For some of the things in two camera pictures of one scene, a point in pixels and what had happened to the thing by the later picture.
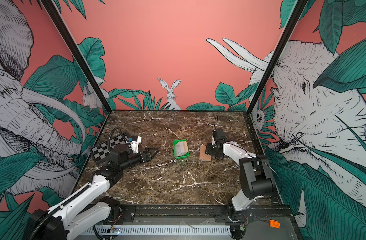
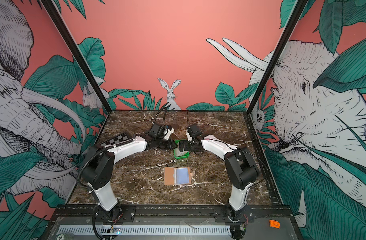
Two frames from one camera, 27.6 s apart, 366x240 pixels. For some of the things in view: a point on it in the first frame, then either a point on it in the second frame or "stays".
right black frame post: [299, 7] stays
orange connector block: [274, 223] stays
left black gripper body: [135, 159] to [164, 144]
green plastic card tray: [180, 147] stays
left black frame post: [50, 6] stays
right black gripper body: [213, 150] to [190, 146]
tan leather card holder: [202, 155] to [174, 176]
